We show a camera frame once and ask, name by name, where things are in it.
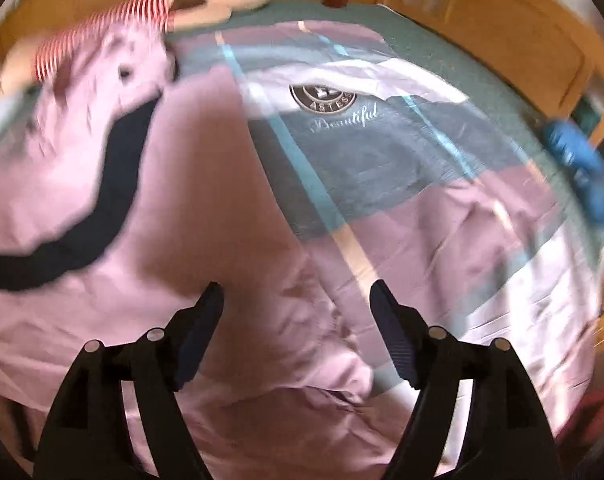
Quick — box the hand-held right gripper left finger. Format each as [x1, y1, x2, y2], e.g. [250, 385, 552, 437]
[32, 281, 225, 480]

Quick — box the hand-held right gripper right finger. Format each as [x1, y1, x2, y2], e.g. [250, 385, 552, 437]
[369, 280, 565, 480]

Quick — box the pink jacket with dark trim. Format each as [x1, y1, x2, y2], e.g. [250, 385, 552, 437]
[0, 27, 397, 480]

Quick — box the printed patchwork bedsheet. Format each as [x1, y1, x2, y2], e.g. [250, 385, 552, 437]
[172, 19, 604, 443]

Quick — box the blue soft object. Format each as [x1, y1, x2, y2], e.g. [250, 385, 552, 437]
[540, 119, 604, 233]

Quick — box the plush toy in striped shirt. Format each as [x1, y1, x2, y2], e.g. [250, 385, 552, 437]
[0, 0, 275, 107]

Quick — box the wooden bed frame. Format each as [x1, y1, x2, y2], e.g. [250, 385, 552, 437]
[376, 0, 604, 183]

